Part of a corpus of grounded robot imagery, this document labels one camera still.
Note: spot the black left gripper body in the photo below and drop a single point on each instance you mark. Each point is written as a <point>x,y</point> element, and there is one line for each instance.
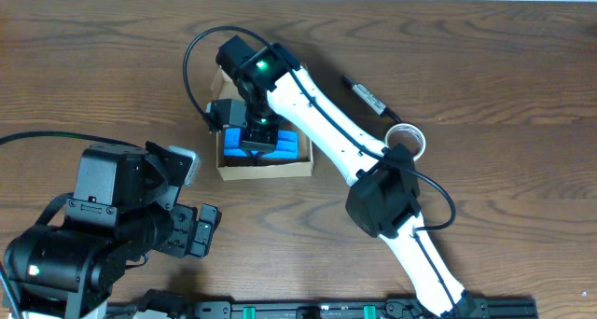
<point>175,235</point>

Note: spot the green right clamp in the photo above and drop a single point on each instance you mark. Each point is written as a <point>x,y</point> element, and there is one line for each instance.
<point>370,312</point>

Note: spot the green left clamp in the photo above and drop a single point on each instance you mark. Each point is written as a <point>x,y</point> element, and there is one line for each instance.
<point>249,313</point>

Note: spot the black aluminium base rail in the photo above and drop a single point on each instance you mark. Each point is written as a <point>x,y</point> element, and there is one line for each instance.
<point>397,308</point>

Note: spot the black and white marker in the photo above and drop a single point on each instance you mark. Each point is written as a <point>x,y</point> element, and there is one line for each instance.
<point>378,106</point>

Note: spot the white masking tape roll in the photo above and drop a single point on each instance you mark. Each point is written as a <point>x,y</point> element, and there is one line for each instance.
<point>408,135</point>

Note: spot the cardboard box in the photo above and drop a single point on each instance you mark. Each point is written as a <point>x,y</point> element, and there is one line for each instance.
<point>240,169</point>

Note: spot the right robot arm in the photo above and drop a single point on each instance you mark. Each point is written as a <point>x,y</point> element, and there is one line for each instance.
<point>383,181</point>

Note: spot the blue plastic case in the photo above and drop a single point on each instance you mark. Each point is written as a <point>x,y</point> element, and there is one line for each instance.
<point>287,147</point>

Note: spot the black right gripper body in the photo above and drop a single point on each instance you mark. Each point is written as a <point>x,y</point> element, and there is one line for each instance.
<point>261,129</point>

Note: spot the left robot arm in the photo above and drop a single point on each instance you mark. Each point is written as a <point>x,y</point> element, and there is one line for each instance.
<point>123,207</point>

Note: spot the green clamp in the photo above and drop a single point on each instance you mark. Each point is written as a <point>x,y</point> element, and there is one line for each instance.
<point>370,312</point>
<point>249,313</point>

